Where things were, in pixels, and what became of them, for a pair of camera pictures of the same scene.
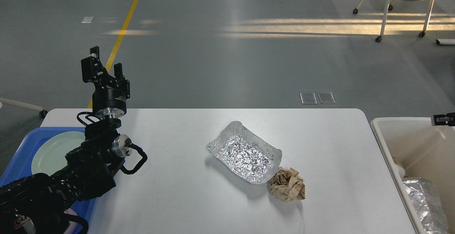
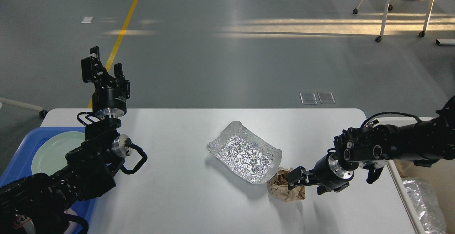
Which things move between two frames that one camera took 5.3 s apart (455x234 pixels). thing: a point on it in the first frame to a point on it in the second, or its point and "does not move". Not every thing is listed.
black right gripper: [449, 116] to [327, 172]
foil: [428, 205] does not move
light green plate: [50, 157] does not move
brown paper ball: [287, 185] does not move
